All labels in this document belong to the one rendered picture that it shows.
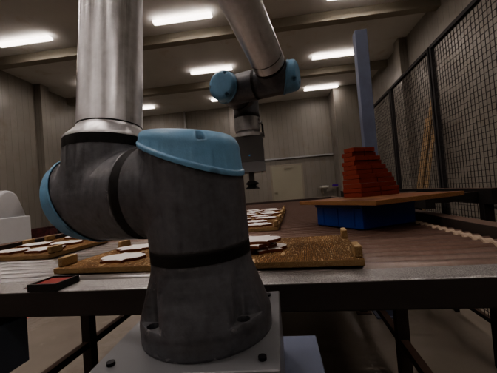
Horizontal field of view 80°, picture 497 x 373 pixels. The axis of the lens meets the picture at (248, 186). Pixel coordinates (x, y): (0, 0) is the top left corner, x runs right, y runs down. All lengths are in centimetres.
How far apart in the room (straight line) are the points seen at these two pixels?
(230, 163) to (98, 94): 20
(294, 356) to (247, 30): 56
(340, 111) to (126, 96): 1135
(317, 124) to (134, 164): 1227
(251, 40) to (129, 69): 28
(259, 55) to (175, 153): 42
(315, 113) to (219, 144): 1235
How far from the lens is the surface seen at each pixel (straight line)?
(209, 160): 30
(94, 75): 45
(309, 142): 1237
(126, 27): 48
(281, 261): 72
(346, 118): 1167
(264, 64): 69
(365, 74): 281
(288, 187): 1211
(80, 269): 96
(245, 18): 62
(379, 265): 75
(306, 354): 48
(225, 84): 76
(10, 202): 684
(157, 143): 31
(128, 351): 37
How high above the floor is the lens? 110
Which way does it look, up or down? 1 degrees up
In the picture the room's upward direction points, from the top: 5 degrees counter-clockwise
